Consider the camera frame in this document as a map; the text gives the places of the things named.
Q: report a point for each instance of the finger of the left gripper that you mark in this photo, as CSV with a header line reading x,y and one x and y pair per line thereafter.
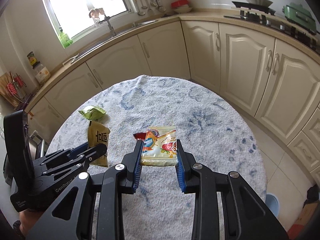
x,y
91,154
79,149

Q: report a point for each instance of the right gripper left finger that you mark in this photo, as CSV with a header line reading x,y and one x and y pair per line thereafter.
x,y
71,215

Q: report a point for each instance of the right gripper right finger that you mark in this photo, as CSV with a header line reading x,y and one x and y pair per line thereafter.
x,y
245,215

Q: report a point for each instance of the yellow snack bag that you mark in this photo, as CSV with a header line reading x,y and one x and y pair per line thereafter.
x,y
98,134

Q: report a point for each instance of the green wrapper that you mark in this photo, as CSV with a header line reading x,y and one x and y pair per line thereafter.
x,y
92,113

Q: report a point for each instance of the red yellow snack packet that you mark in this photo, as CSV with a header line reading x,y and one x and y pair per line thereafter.
x,y
159,146

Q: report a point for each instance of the blue plastic trash bin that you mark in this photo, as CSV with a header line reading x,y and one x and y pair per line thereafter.
x,y
272,203

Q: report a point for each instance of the steel kitchen sink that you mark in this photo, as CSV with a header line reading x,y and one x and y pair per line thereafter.
x,y
104,40

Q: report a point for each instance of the cream lower kitchen cabinets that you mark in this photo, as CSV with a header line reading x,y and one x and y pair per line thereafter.
x,y
270,75

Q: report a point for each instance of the person's left hand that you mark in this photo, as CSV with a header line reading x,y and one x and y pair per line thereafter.
x,y
28,218

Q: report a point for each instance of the steel chair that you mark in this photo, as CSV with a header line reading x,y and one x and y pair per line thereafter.
x,y
38,146

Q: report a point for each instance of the white blue tablecloth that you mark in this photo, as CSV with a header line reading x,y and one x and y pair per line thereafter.
x,y
208,127

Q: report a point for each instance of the glass jar of food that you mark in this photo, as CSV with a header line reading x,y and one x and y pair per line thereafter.
x,y
42,74

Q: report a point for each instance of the cardboard box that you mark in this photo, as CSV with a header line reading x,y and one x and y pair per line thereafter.
x,y
303,218

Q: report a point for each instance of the dish rack with boards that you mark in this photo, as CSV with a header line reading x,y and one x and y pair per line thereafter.
x,y
13,89

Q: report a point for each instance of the black cloth on floor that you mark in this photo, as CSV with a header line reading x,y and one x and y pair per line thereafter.
x,y
312,195

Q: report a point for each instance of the green dish soap bottle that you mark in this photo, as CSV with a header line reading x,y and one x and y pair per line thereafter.
x,y
64,38

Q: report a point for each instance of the steel faucet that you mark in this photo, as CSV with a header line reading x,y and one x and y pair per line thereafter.
x,y
98,15

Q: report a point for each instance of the red white bowl stack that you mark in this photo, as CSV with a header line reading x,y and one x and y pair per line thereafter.
x,y
181,6

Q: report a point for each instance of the black gas stove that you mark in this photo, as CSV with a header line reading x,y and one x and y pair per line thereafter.
x,y
265,16

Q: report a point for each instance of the green electric cooker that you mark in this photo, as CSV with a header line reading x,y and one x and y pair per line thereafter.
x,y
295,13

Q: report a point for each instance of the steel wok pan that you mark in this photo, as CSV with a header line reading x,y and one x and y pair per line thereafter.
x,y
264,3

